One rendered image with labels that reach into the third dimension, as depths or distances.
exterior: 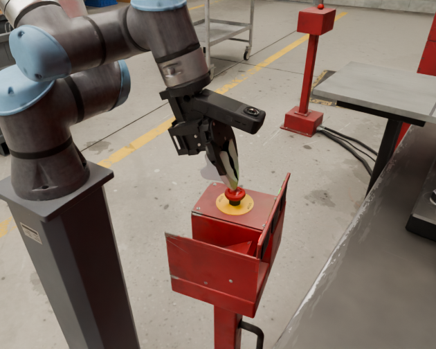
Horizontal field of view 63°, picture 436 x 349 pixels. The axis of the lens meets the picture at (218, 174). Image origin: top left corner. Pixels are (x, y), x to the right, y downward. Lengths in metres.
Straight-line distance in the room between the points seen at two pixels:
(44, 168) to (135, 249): 1.03
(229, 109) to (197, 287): 0.31
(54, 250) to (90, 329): 0.29
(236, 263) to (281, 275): 1.03
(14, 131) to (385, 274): 0.63
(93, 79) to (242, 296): 0.49
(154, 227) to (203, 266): 1.21
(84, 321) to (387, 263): 0.75
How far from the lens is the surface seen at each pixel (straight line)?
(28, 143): 0.73
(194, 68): 0.57
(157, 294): 1.54
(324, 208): 1.97
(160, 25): 0.56
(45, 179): 0.77
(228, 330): 0.87
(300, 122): 2.61
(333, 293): 0.44
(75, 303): 0.96
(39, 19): 0.58
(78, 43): 0.57
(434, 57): 1.53
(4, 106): 0.71
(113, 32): 0.61
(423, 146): 0.78
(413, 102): 0.61
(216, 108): 0.57
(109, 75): 0.78
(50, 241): 0.82
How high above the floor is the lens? 1.21
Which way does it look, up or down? 35 degrees down
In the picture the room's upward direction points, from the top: straight up
